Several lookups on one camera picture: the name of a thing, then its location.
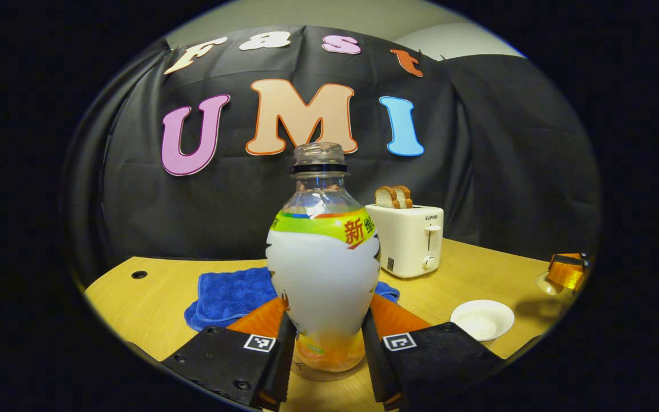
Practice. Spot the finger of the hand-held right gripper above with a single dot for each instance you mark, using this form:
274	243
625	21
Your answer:
567	272

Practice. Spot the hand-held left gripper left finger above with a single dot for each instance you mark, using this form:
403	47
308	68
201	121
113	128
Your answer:
285	360

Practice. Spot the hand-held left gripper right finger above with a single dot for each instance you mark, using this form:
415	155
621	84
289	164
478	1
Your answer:
372	366

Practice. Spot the clear plastic water bottle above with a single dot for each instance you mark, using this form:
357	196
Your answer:
324	274

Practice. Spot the beige ceramic teacup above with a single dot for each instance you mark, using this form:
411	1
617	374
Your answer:
481	320

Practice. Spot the blue folded towel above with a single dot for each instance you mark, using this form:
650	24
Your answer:
226	297

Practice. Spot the white toaster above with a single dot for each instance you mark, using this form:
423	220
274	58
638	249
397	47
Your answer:
407	240

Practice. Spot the bread slice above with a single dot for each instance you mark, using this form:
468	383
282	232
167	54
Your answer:
386	197
407	195

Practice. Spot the black backdrop cloth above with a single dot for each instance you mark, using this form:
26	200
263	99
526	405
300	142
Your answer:
192	206

